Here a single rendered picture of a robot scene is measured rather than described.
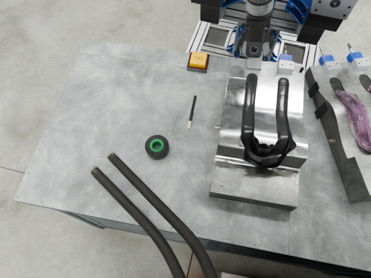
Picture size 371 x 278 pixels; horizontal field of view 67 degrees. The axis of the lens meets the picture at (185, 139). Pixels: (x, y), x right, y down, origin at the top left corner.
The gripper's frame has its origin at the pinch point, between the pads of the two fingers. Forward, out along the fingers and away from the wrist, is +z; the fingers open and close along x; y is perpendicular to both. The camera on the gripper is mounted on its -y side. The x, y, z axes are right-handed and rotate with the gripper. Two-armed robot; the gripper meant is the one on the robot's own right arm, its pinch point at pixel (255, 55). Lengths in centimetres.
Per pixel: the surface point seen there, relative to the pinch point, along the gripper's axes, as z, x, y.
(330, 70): 10.9, -26.8, 2.2
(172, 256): -7, 15, -67
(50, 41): 81, 164, 60
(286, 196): 3.5, -14.1, -45.6
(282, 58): 5.3, -9.4, 2.7
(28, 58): 77, 174, 41
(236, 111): 1.5, 3.8, -20.6
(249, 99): 4.1, 0.3, -14.6
